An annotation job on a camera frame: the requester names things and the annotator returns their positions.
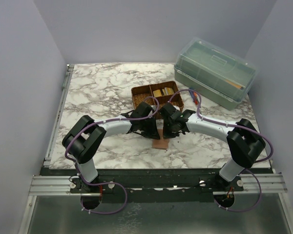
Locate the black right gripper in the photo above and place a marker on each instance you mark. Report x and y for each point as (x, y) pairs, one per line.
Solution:
(166, 134)

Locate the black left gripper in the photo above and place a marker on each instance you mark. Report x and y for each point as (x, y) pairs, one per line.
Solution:
(153, 133)

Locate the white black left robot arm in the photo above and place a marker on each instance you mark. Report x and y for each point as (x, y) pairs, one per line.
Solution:
(83, 140)

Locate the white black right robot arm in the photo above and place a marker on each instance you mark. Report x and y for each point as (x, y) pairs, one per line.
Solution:
(245, 143)

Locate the gold vip card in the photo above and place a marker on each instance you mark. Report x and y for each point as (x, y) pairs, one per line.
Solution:
(167, 91)
(157, 93)

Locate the brown woven divided basket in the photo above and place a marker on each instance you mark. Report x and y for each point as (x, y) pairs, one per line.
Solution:
(140, 93)

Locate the clear lidded green toolbox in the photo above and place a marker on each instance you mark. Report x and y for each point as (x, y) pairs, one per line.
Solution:
(214, 73)

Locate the blue red handled screwdriver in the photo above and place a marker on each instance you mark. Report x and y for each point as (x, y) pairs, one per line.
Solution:
(191, 94)

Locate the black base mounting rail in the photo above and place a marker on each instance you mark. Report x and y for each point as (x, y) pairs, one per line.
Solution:
(138, 185)

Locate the aluminium extrusion frame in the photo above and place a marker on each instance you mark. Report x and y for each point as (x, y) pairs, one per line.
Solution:
(104, 91)

